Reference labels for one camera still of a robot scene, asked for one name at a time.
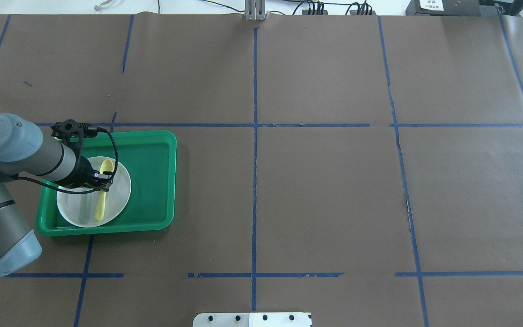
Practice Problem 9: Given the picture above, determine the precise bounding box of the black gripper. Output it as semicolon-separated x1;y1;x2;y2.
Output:
78;168;114;192

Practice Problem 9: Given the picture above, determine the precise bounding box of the yellow plastic spoon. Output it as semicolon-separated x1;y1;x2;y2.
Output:
94;159;115;222

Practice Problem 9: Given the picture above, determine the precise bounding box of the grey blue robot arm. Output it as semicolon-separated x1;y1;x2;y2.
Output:
0;113;114;277

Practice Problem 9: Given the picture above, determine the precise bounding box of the white round plate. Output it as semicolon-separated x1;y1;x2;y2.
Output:
56;162;132;228

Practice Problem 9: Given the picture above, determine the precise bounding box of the green plastic tray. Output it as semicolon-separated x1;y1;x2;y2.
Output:
35;130;177;237

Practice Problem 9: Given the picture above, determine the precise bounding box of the metal reacher grabber tool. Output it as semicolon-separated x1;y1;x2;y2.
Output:
94;0;112;12

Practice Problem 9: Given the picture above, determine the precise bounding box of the brown paper table cover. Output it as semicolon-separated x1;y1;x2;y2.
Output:
0;13;523;327

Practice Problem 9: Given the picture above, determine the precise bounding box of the black power strip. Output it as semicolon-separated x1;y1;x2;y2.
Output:
405;0;498;17

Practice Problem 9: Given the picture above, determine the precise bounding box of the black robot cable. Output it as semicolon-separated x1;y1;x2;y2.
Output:
14;126;119;195

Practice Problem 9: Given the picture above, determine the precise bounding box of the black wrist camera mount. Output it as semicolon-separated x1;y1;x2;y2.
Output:
50;119;99;142

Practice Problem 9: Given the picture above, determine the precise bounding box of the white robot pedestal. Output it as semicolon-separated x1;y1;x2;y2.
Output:
192;311;313;327

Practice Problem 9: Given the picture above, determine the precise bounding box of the aluminium frame post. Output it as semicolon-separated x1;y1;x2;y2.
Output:
243;0;267;21

